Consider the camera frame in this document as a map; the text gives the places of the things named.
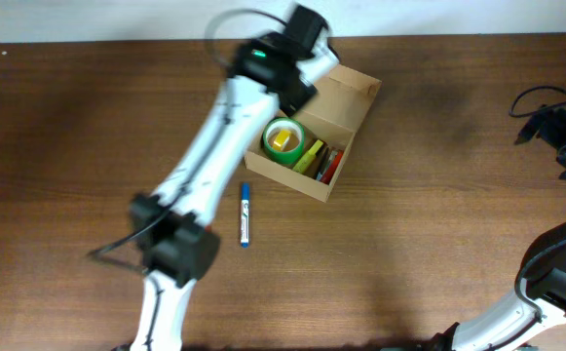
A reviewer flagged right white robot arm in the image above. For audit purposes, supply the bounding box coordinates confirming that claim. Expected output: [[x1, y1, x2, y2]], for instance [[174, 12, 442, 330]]
[[417, 105, 566, 351]]

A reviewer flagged red black stapler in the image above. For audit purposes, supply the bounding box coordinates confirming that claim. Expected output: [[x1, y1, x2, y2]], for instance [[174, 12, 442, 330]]
[[316, 148, 344, 184]]

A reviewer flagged small yellow tape roll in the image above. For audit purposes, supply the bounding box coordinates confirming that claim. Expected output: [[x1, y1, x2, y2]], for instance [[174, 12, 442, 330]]
[[272, 130, 292, 152]]

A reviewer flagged green tape roll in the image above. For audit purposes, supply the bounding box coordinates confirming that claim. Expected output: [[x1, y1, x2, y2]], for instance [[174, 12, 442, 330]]
[[261, 118, 306, 165]]

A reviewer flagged brown cardboard box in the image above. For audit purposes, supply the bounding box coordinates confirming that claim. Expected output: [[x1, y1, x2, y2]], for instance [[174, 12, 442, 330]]
[[245, 64, 382, 202]]

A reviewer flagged blue white marker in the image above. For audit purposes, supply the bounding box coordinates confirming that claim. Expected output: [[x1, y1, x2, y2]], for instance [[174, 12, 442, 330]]
[[240, 183, 250, 248]]

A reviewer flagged yellow highlighter pen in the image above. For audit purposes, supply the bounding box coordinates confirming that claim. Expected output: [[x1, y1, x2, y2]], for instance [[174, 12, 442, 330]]
[[292, 139, 324, 174]]

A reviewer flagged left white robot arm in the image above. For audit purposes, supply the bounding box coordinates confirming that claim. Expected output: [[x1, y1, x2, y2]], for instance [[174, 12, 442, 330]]
[[127, 5, 338, 351]]

